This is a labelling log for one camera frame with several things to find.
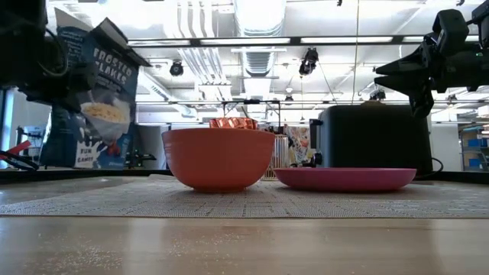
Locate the black overhead camera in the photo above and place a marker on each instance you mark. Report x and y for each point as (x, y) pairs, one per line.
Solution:
(308, 61)

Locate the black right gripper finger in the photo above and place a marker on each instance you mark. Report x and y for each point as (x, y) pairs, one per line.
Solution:
(418, 86)
(414, 63)

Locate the storage shelf with blue bins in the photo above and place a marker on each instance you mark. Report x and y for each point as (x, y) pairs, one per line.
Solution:
(475, 149)

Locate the grey woven placemat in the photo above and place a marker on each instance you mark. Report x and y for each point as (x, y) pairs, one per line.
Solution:
(244, 202)

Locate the person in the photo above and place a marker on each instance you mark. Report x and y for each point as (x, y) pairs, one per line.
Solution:
(300, 145)

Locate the black background stand frame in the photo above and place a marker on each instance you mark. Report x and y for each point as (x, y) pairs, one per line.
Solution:
(252, 102)

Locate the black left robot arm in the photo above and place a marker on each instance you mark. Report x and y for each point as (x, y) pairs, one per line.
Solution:
(19, 38)

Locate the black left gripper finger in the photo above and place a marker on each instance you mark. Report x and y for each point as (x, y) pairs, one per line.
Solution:
(82, 82)

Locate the small black ceiling camera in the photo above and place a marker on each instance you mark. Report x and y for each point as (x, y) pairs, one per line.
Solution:
(176, 69)

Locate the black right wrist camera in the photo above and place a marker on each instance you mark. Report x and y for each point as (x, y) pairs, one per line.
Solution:
(451, 30)

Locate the black table edge rail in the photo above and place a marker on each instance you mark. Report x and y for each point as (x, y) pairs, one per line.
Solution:
(95, 172)

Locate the blue Frosted Flakes cereal box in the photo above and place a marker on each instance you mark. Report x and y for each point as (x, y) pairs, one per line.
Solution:
(111, 95)

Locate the black toaster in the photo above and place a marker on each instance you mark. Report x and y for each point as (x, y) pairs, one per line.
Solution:
(374, 137)

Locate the black overhead frame bar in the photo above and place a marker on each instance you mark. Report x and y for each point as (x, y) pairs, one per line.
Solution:
(305, 41)

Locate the silver ventilation duct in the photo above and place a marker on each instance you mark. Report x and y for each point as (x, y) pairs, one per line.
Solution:
(260, 30)

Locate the shiny red foil bag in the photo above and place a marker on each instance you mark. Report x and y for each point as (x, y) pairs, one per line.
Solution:
(234, 123)

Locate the orange bowl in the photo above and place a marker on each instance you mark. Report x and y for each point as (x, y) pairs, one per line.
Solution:
(217, 160)

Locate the pink plate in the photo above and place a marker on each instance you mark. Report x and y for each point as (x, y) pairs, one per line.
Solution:
(344, 179)

